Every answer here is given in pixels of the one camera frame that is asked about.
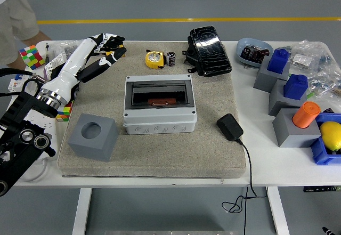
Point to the white circuit breaker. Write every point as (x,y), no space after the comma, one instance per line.
(14,84)

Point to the white table leg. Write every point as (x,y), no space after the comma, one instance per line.
(278,211)
(81,211)

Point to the smoky transparent box lid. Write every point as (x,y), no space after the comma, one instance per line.
(160,91)

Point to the light blue bowl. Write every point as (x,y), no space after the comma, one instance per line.
(246,43)

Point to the blue plastic bin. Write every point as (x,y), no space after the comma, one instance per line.
(321,152)

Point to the small multicolour puzzle cube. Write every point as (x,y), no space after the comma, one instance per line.
(65,112)

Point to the small black cylinder cell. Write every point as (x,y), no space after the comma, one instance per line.
(171,59)

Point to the clear plastic bag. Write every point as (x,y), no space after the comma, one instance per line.
(61,47)

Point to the dark electronic parts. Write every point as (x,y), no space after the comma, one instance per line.
(253,53)

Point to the blue block battery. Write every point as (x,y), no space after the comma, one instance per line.
(295,87)
(278,60)

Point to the grey block with round hole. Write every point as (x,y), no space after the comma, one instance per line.
(90,147)
(295,137)

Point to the grey-brown mat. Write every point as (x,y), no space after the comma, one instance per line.
(160,152)

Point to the black power adapter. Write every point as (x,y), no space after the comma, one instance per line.
(229,127)

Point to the grey block holder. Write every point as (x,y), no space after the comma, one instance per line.
(266,81)
(278,103)

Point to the white power strip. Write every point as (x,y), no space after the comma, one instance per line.
(40,116)

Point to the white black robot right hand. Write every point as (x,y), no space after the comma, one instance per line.
(328,231)

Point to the person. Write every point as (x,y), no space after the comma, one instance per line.
(13,19)

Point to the small dark item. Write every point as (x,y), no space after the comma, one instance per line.
(329,110)

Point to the black table control panel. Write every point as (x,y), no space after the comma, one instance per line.
(321,189)

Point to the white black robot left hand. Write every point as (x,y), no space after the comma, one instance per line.
(69,64)

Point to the clear bags of small parts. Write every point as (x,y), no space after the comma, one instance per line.
(319,64)

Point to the yellow lemon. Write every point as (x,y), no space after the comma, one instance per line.
(331,135)

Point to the glossy black pouch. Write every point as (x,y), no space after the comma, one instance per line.
(210,51)

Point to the white purple package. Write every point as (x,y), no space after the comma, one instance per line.
(54,63)

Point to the grey plastic electrical box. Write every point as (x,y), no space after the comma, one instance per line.
(160,125)

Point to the large multicolour puzzle cube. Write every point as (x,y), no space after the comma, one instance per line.
(32,57)

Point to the orange cylinder battery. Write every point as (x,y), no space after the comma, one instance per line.
(161,102)
(306,115)

